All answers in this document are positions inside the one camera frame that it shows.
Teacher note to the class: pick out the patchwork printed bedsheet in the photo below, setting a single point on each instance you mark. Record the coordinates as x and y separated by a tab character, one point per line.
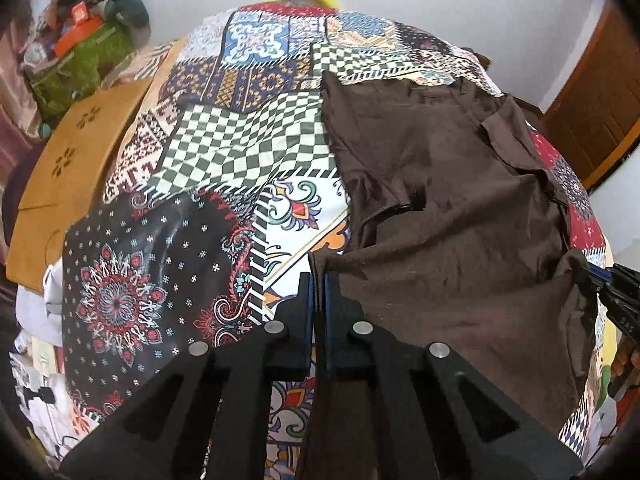
225	150

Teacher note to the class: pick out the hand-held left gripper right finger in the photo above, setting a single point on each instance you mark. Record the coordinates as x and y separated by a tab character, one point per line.
326	305

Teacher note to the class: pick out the orange box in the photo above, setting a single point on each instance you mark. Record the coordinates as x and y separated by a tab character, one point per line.
75	30

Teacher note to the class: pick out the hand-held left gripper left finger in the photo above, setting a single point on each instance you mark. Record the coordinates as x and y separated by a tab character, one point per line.
310	305

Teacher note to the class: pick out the green patterned bag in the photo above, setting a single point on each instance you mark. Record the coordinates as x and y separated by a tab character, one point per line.
75	72

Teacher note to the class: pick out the tan wooden board flower cutouts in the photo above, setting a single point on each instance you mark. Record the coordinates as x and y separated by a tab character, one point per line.
75	170

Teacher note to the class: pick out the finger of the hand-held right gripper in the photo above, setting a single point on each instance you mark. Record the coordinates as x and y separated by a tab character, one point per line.
590	266
595	285

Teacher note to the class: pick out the pink curtain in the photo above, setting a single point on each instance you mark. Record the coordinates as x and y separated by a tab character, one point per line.
15	105

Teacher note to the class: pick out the person's right hand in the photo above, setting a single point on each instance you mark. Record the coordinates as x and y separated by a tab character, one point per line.
625	357

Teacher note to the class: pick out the white clutter pile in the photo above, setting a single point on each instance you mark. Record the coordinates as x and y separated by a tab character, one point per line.
37	320

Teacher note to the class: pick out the grey cloth bundle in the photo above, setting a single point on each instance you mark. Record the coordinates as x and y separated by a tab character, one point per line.
117	0

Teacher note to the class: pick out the brown wooden door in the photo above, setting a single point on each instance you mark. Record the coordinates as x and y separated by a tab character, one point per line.
595	105

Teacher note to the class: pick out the brown shirt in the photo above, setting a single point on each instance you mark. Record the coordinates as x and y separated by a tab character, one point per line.
450	185

